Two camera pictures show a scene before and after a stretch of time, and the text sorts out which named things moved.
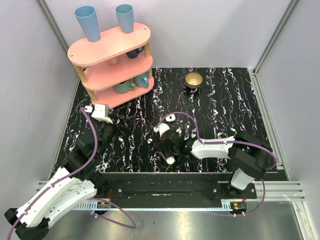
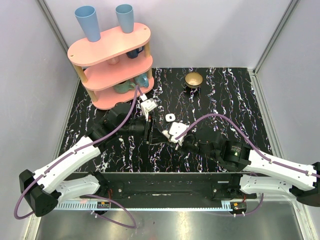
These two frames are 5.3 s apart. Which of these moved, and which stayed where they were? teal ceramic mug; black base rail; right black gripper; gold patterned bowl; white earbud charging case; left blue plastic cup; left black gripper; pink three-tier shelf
Moved: left black gripper; right black gripper
Stayed: teal ceramic mug; white earbud charging case; gold patterned bowl; left blue plastic cup; pink three-tier shelf; black base rail
